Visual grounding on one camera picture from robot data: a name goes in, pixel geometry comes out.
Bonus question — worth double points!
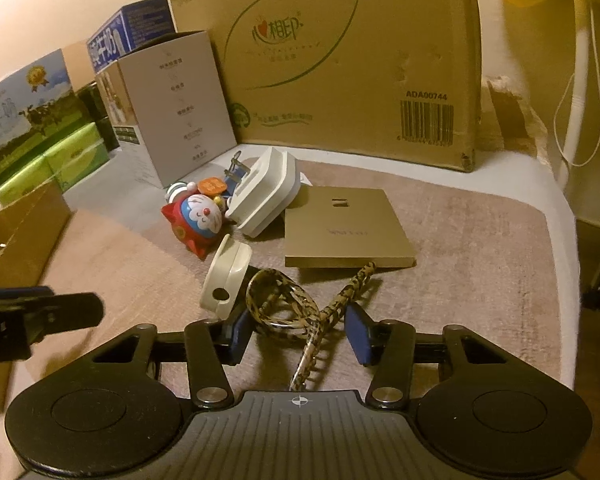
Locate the leopard print hair clip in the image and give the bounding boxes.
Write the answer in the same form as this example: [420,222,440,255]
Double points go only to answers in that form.
[246,260,381,392]

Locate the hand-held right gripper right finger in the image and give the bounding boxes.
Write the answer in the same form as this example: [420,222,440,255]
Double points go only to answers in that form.
[345,305,511,408]

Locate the blue binder clip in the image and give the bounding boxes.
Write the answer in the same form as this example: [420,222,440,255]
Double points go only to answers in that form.
[222,150,244,196]

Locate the cow print milk box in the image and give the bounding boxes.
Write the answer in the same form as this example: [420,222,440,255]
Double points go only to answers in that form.
[0,49,93,181]

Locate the blue cat robot toy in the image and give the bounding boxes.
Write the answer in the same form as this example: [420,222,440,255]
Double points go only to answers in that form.
[161,187,231,261]

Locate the beige mat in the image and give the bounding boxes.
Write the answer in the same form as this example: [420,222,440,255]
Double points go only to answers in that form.
[10,157,576,411]

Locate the white power adapter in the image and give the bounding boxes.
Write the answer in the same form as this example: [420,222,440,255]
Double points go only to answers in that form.
[223,146,302,238]

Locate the large printed cardboard box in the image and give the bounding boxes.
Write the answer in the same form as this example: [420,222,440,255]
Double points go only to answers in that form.
[166,0,483,173]

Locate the green tissue pack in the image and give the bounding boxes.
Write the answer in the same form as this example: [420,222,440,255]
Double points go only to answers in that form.
[44,122,112,193]
[0,154,52,203]

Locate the brown cardboard box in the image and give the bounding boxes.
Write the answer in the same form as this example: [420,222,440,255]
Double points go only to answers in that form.
[0,180,73,413]

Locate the white pole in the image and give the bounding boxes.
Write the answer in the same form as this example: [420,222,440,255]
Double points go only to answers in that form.
[555,0,600,186]

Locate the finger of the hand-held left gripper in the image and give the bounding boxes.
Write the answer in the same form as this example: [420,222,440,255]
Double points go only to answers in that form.
[0,294,104,361]
[0,285,53,304]

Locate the gold flat box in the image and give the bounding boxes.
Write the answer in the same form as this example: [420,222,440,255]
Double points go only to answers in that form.
[284,186,417,272]

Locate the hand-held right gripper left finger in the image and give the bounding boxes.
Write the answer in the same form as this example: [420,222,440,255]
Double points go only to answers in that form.
[91,305,255,408]

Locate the blue milk carton box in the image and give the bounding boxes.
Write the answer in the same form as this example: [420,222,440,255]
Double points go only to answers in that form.
[86,2,177,73]

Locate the white grey paper box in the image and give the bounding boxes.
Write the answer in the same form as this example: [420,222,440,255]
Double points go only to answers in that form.
[96,31,238,188]

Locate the white oval holder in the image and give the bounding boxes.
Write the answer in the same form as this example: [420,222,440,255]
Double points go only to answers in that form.
[198,234,252,320]

